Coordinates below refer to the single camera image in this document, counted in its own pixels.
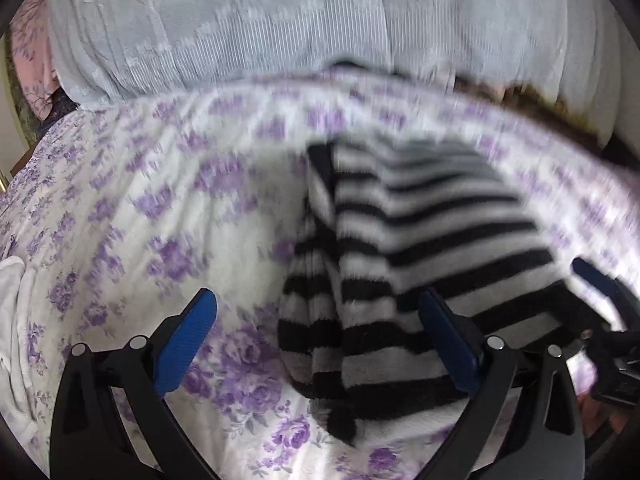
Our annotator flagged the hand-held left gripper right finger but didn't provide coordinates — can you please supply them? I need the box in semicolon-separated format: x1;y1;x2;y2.
419;287;587;480

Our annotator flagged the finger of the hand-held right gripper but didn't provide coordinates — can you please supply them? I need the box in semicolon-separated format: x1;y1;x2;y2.
571;257;640;331

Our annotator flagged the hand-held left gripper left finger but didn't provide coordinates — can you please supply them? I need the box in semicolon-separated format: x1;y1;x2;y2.
49;287;221;480

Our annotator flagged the black and grey striped sweater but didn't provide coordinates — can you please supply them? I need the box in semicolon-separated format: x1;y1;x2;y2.
277;137;603;450

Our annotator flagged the person's right hand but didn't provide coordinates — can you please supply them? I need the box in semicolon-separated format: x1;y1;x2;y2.
575;392;628;443

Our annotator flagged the purple floral white blanket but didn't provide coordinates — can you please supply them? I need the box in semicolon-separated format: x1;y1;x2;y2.
0;71;640;480

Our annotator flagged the white ribbed cloth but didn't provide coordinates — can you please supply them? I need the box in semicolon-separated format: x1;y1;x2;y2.
0;255;43;423

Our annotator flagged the brown cloth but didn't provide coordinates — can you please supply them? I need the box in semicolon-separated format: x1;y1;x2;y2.
452;77;608;148

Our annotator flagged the pink cloth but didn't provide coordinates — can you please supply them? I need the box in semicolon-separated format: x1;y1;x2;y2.
12;0;63;106

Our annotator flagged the light blue lace cloth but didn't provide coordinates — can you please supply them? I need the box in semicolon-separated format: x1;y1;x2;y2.
47;0;626;141

